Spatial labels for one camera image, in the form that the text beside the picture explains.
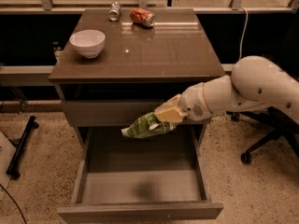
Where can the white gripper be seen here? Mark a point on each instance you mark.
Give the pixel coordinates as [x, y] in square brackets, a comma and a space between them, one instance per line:
[192, 103]

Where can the green jalapeno chip bag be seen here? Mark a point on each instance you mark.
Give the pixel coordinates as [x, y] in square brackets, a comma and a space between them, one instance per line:
[147, 126]

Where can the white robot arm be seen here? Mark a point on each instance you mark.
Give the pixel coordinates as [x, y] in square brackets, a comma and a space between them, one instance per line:
[255, 83]

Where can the closed top drawer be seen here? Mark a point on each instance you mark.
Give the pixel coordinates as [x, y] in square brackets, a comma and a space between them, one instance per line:
[84, 113]

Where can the grey drawer cabinet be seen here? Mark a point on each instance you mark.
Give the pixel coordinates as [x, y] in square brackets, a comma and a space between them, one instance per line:
[137, 63]

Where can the open middle drawer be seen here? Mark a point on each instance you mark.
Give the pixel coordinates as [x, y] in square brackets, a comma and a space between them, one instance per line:
[154, 179]

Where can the orange soda can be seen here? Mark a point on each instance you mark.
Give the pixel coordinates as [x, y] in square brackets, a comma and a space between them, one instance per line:
[142, 17]

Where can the white ceramic bowl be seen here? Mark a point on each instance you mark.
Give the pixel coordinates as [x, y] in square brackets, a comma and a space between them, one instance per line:
[88, 43]

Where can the silver soda can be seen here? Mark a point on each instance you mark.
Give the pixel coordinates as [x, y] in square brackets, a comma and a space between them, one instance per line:
[115, 11]

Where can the black office chair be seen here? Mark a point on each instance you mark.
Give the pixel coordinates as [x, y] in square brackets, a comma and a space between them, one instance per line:
[282, 126]

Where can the black floor stand bar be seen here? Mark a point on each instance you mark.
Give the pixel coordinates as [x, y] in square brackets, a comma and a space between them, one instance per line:
[12, 169]

